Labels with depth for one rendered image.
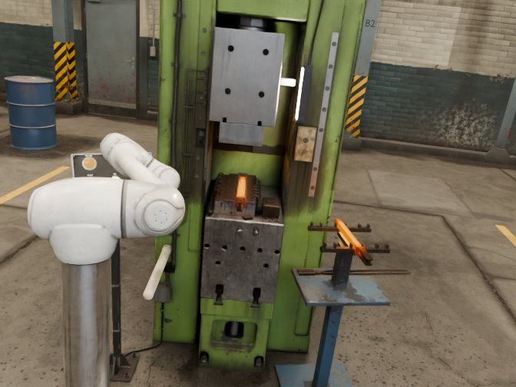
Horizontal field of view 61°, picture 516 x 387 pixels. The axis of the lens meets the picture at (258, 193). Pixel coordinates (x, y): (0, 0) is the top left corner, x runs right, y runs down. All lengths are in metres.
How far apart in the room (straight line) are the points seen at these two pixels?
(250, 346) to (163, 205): 1.70
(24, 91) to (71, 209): 5.46
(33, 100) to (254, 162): 4.30
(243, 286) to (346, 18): 1.36
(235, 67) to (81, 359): 1.33
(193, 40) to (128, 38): 6.47
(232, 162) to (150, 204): 1.66
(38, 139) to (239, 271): 4.70
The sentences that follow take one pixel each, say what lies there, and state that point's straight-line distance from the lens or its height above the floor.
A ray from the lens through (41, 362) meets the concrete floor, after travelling 2.76.
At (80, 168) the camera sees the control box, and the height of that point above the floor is 1.15.
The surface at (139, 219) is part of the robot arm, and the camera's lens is 0.94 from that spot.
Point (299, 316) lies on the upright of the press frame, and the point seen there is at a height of 0.25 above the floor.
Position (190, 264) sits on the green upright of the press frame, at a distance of 2.45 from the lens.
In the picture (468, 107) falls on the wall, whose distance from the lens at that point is 8.40.
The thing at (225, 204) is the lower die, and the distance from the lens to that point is 2.13.
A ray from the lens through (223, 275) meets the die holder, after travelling 2.23.
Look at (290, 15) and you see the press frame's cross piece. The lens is 2.12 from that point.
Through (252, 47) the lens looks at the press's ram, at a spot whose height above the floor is 1.70.
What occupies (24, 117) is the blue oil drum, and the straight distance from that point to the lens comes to 6.46.
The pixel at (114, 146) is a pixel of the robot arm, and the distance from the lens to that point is 1.52.
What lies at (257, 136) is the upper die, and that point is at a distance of 2.02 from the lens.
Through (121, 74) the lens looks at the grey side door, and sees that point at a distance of 8.68.
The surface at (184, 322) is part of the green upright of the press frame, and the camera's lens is 2.67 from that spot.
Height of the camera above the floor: 1.76
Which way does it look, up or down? 20 degrees down
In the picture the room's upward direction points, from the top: 6 degrees clockwise
